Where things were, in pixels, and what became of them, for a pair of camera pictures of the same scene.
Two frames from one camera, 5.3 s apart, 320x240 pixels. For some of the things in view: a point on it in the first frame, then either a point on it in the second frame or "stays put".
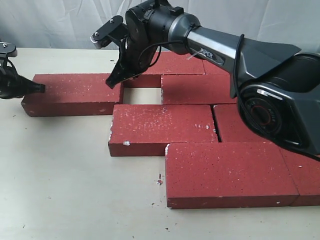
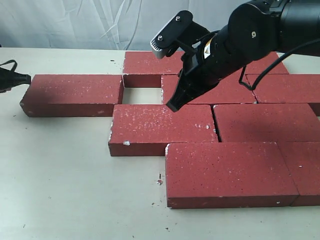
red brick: x=72 y=94 stays put
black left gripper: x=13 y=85 -> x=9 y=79
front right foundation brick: x=305 y=172 stays put
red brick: x=197 y=89 stays put
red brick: x=144 y=130 stays put
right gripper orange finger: x=118 y=76 -> x=179 y=98
